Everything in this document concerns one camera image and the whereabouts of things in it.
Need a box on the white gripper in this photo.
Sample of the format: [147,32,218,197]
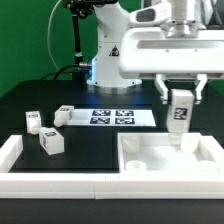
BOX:
[119,27,224,104]

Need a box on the white square tabletop part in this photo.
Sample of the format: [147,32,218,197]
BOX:
[118,133,214,173]

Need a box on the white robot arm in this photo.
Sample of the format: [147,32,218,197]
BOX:
[87,0,224,103]

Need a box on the white marker sheet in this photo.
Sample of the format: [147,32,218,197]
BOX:
[67,109,156,127]

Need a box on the white U-shaped fence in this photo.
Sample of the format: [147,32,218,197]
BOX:
[0,135,224,199]

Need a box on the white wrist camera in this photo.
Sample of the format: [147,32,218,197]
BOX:
[129,4,171,28]

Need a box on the black camera stand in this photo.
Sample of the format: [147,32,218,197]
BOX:
[60,0,118,83]

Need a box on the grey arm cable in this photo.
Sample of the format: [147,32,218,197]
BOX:
[46,0,64,73]

